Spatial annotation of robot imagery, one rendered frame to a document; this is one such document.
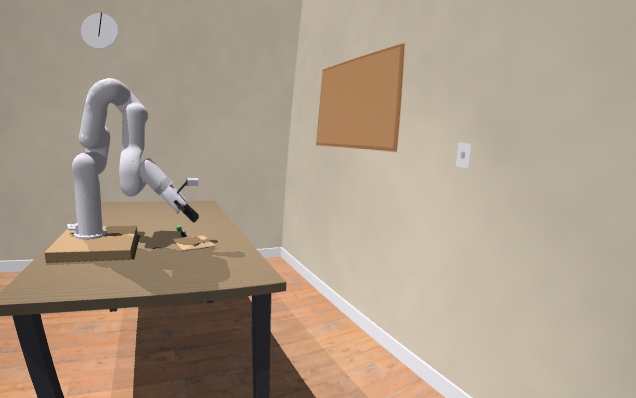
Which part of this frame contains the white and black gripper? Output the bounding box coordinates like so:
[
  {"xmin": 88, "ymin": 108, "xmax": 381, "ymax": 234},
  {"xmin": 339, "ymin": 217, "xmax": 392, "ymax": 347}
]
[{"xmin": 159, "ymin": 182, "xmax": 199, "ymax": 223}]

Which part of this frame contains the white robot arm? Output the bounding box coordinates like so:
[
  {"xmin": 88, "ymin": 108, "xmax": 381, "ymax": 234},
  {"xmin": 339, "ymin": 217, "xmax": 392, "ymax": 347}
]
[{"xmin": 67, "ymin": 79, "xmax": 172, "ymax": 239}]

